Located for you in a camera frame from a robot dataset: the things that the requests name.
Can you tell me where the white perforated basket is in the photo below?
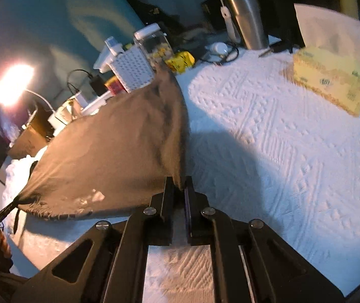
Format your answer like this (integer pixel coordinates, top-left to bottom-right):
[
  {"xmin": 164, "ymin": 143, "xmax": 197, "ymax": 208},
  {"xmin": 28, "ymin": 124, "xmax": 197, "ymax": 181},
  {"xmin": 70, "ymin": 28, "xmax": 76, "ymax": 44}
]
[{"xmin": 109, "ymin": 45, "xmax": 157, "ymax": 93}]

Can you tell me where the steel tumbler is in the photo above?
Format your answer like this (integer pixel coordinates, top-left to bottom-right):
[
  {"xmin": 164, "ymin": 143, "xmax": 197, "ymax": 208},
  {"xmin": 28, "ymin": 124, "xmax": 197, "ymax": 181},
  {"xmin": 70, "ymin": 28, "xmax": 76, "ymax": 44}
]
[{"xmin": 219, "ymin": 0, "xmax": 269, "ymax": 50}]

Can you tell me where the teal curtain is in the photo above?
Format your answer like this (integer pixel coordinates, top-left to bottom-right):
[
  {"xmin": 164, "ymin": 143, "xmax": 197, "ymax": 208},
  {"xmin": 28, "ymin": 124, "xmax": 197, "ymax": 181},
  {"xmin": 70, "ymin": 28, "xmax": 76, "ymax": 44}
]
[{"xmin": 0, "ymin": 0, "xmax": 146, "ymax": 117}]

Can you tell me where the red can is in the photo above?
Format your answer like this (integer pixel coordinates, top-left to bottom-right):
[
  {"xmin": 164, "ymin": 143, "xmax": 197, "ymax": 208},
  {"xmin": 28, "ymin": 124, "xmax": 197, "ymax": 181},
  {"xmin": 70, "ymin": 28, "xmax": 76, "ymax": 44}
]
[{"xmin": 105, "ymin": 76, "xmax": 127, "ymax": 95}]

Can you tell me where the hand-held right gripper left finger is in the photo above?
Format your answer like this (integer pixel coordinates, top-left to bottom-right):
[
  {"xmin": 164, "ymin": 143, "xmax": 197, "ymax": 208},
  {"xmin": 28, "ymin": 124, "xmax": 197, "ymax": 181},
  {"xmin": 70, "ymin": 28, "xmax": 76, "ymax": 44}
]
[{"xmin": 12, "ymin": 176, "xmax": 176, "ymax": 303}]

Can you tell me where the white crumpled cloth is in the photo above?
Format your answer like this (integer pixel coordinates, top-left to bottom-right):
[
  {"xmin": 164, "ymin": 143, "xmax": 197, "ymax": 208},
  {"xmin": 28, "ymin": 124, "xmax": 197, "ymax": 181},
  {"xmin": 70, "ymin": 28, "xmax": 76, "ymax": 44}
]
[{"xmin": 5, "ymin": 147, "xmax": 48, "ymax": 196}]

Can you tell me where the cardboard box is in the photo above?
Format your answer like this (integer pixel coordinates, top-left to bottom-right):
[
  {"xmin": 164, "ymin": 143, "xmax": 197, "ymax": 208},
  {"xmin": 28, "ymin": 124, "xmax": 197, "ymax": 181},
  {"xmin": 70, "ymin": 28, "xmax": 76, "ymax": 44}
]
[{"xmin": 8, "ymin": 114, "xmax": 54, "ymax": 160}]

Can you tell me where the thin black cable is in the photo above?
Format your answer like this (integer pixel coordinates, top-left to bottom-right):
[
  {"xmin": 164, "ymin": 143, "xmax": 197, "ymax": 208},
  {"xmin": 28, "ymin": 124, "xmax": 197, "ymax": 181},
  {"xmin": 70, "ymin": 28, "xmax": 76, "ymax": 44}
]
[{"xmin": 199, "ymin": 42, "xmax": 240, "ymax": 65}]

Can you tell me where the clear jar with white lid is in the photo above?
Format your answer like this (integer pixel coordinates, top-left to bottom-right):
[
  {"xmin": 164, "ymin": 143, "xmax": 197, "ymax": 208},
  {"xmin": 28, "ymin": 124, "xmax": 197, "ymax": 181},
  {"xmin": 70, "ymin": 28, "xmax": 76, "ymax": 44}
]
[{"xmin": 133, "ymin": 23, "xmax": 173, "ymax": 68}]

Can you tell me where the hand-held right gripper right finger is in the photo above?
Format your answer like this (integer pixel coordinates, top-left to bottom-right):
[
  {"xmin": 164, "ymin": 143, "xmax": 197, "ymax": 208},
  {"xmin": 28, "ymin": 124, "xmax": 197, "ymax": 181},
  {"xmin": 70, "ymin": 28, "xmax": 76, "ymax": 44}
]
[{"xmin": 185, "ymin": 175, "xmax": 346, "ymax": 303}]

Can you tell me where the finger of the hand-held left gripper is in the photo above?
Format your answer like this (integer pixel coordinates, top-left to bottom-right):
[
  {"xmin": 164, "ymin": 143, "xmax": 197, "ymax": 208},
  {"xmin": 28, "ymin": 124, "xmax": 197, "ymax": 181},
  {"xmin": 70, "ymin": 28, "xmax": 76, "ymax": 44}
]
[{"xmin": 0, "ymin": 196, "xmax": 21, "ymax": 228}]

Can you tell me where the person's left hand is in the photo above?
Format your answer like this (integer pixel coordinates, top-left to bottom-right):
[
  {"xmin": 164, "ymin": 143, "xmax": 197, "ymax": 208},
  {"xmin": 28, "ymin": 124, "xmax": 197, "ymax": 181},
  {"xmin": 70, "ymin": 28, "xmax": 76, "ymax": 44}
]
[{"xmin": 0, "ymin": 227, "xmax": 13, "ymax": 266}]

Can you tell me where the white textured table cover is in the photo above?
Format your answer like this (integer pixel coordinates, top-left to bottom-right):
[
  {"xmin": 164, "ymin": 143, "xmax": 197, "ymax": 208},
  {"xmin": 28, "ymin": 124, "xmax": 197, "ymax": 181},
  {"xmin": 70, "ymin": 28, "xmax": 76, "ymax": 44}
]
[{"xmin": 3, "ymin": 35, "xmax": 360, "ymax": 303}]

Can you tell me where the brown t-shirt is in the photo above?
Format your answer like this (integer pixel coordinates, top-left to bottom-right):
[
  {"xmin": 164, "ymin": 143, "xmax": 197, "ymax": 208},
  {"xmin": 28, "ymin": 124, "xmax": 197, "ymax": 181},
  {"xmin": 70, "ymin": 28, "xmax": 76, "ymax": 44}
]
[{"xmin": 17, "ymin": 61, "xmax": 191, "ymax": 221}]

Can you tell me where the yellow tissue box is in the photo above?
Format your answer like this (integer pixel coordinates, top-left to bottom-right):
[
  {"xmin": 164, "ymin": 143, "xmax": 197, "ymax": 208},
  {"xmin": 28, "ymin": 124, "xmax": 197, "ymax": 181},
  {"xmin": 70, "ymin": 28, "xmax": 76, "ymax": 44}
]
[{"xmin": 292, "ymin": 3, "xmax": 360, "ymax": 117}]

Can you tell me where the white desk lamp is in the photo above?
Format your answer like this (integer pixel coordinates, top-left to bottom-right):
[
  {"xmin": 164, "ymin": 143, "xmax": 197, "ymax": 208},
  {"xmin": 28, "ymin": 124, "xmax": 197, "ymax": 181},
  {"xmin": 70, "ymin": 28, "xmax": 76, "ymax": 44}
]
[{"xmin": 0, "ymin": 65, "xmax": 57, "ymax": 116}]

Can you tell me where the white power strip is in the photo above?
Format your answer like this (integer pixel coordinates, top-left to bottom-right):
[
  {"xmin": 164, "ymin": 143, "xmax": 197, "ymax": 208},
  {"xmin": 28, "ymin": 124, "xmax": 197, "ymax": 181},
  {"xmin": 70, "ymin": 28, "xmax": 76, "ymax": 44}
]
[{"xmin": 80, "ymin": 91, "xmax": 113, "ymax": 114}]

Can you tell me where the white bottle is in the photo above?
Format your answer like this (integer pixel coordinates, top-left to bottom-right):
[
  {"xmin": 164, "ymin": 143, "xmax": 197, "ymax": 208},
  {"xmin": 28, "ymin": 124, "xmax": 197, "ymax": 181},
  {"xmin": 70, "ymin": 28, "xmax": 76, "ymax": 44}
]
[{"xmin": 105, "ymin": 37, "xmax": 125, "ymax": 56}]

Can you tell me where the yellow snack packet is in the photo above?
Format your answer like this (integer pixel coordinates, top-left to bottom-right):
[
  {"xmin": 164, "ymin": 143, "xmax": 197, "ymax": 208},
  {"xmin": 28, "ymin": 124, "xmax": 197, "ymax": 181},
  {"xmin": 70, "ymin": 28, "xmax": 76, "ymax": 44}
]
[{"xmin": 165, "ymin": 50, "xmax": 196, "ymax": 74}]

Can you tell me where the white crumpled tissue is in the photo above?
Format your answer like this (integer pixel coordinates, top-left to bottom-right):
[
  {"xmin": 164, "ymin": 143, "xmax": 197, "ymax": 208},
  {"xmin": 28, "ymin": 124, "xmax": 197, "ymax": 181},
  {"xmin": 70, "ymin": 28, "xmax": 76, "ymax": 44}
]
[{"xmin": 93, "ymin": 49, "xmax": 114, "ymax": 73}]

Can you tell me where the white charger block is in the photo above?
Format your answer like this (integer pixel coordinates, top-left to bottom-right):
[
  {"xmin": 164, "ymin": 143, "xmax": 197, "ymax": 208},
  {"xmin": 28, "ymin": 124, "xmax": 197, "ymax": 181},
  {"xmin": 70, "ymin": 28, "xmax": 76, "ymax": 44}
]
[{"xmin": 73, "ymin": 91, "xmax": 89, "ymax": 108}]

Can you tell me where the small black tool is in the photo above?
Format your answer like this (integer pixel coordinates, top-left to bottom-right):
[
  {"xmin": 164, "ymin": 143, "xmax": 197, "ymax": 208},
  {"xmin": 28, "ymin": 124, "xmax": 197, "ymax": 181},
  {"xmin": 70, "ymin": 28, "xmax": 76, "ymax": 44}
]
[{"xmin": 259, "ymin": 42, "xmax": 294, "ymax": 58}]

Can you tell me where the black power adapter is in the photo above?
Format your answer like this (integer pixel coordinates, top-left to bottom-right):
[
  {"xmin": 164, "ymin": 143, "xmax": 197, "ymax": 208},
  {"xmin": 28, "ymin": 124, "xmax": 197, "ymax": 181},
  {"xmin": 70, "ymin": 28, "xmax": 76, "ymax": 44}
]
[{"xmin": 89, "ymin": 75, "xmax": 106, "ymax": 96}]

